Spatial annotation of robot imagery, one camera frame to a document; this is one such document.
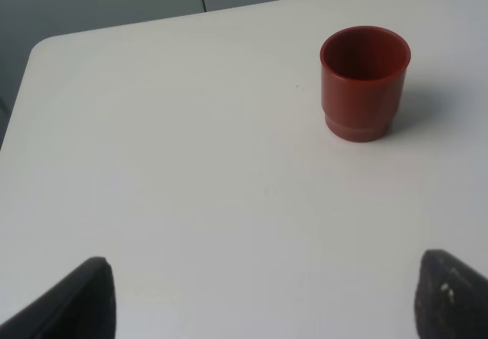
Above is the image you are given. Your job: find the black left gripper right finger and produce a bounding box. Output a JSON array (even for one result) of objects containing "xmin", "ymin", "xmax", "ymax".
[{"xmin": 414, "ymin": 249, "xmax": 487, "ymax": 339}]

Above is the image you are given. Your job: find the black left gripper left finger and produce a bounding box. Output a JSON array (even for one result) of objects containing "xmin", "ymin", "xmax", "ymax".
[{"xmin": 1, "ymin": 257, "xmax": 116, "ymax": 338}]

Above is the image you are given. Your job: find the red plastic cup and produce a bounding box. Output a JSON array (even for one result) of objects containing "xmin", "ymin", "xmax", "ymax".
[{"xmin": 319, "ymin": 26, "xmax": 411, "ymax": 142}]

